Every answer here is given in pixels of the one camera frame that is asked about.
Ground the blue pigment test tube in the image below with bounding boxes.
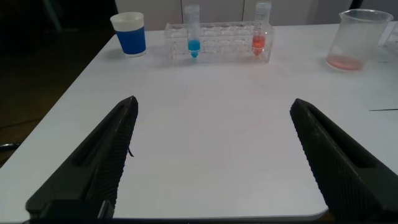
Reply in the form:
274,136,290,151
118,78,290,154
183,4,201,59

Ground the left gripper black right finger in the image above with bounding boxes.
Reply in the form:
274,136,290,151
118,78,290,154
289,98,398,223

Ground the blue white paper cup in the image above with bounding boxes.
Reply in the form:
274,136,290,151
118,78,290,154
109,11,147,58

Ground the clear acrylic tube rack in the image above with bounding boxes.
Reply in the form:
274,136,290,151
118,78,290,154
384,23,398,55
164,21,275,65

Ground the clear plastic beaker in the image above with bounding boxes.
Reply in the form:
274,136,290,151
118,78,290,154
325,8,394,72

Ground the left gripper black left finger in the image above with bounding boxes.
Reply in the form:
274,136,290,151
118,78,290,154
25,95,139,220

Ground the orange red pigment test tube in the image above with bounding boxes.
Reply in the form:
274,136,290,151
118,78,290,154
251,1,273,57

